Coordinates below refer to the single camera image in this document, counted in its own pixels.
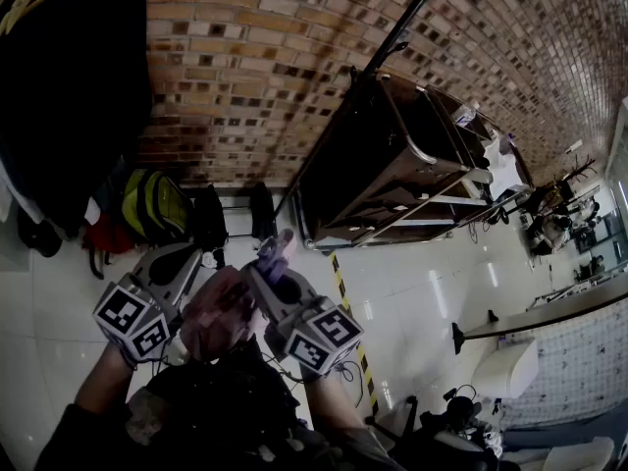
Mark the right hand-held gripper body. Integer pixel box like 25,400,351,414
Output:
239,258,367,377

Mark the person's dark clothing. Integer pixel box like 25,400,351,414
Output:
33,336,408,471

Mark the brown metal cart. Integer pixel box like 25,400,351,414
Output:
292,71,536,253

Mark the grey table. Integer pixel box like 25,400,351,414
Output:
450,272,628,356

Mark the black coat rack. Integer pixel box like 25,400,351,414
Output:
272,0,438,223

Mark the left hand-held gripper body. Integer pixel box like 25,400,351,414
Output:
92,241,205,363

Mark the pink purple cloth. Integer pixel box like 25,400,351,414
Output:
180,228,298,362

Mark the person's right forearm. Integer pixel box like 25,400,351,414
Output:
301,365,374,441

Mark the yellow-green backpack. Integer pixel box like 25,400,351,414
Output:
121,168,195,244

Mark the black hanging coat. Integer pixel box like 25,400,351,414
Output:
0,0,153,225

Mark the yellow black floor tape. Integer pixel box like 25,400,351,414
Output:
331,251,382,417

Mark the black bag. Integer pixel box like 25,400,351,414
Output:
192,183,230,267
249,182,277,242

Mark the red bag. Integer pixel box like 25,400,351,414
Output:
81,213,136,279

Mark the white chair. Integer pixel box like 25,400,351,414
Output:
539,437,617,471
471,339,540,400

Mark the clear plastic water bottle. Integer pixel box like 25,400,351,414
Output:
451,104,478,128

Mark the black camera equipment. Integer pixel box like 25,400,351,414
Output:
444,384,487,434

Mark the white cloth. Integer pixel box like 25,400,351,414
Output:
482,137,534,200

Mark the person's left forearm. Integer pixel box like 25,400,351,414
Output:
73,343,141,414

